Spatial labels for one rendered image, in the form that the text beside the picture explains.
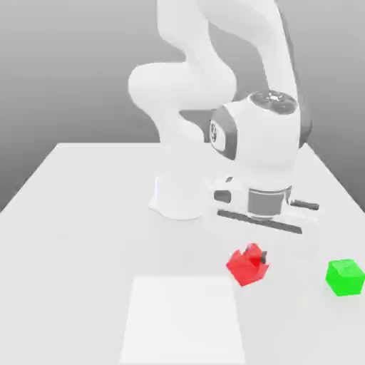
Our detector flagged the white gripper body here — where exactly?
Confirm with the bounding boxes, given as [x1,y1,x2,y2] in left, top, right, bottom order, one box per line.
[212,208,319,244]

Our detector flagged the small red cube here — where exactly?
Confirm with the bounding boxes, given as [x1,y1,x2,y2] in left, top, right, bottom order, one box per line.
[225,242,271,288]

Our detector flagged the small green cube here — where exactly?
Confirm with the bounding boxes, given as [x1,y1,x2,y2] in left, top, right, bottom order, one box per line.
[325,258,365,297]

